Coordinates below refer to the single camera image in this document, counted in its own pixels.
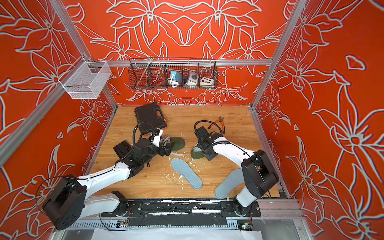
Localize black plastic tool case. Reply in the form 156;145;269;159
134;102;168;135

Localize clear plastic wall bin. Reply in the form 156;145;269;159
59;62;112;100

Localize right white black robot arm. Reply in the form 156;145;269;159
194;120;280;215

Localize orange black pliers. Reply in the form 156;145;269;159
208;117;226;135

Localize black wire wall basket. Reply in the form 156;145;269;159
129;57;219;90

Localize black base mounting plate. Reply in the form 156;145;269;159
99;198;261;230

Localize green canvas shoe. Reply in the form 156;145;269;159
191;145;205;160
170;137;186;152

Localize white dotted cube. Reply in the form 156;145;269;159
200;77;214;87

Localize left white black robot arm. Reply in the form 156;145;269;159
42;122;175;231

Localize blue white box in basket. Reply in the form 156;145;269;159
170;71;183;83

